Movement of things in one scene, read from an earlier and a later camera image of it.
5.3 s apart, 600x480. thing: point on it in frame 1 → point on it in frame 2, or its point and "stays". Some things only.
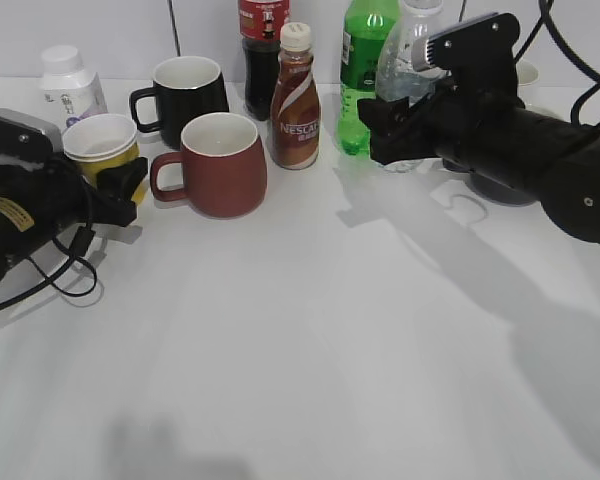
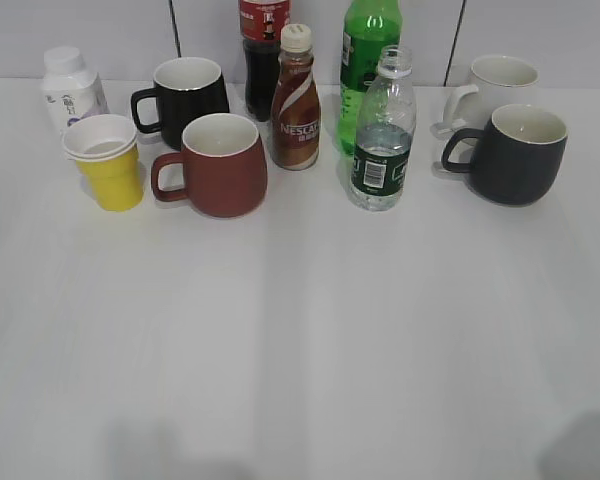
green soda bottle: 366,24 stays
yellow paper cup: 96,142 stays
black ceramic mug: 184,88 stays
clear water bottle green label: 395,76 → 385,131
